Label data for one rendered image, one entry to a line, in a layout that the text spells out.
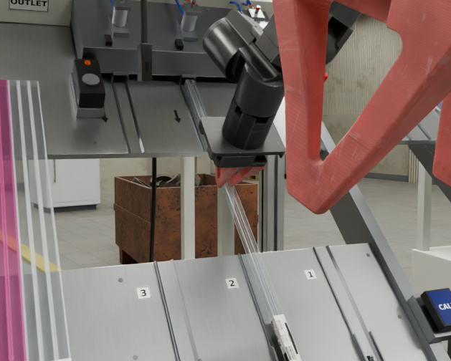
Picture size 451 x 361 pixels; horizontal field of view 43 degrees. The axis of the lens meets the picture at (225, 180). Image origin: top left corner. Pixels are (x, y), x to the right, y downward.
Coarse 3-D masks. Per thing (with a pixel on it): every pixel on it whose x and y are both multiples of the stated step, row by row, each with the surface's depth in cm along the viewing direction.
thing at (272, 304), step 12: (192, 84) 91; (192, 96) 89; (228, 180) 79; (228, 192) 77; (228, 204) 77; (240, 204) 76; (240, 216) 75; (240, 228) 74; (252, 240) 73; (252, 252) 72; (252, 264) 71; (264, 264) 71; (264, 276) 69; (264, 288) 68; (264, 300) 68; (276, 300) 68; (276, 312) 66
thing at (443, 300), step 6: (432, 294) 71; (438, 294) 71; (444, 294) 72; (450, 294) 72; (432, 300) 70; (438, 300) 71; (444, 300) 71; (450, 300) 71; (438, 306) 70; (444, 306) 70; (450, 306) 71; (444, 312) 70; (450, 312) 70; (444, 318) 69; (450, 318) 69
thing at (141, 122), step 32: (0, 32) 89; (32, 32) 91; (64, 32) 94; (0, 64) 84; (32, 64) 86; (64, 64) 88; (64, 96) 84; (128, 96) 87; (160, 96) 89; (224, 96) 94; (64, 128) 79; (96, 128) 81; (128, 128) 83; (160, 128) 85; (192, 128) 86
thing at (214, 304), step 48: (96, 288) 64; (144, 288) 66; (192, 288) 68; (240, 288) 70; (288, 288) 72; (336, 288) 74; (384, 288) 76; (96, 336) 61; (144, 336) 62; (192, 336) 63; (240, 336) 65; (336, 336) 69; (384, 336) 71
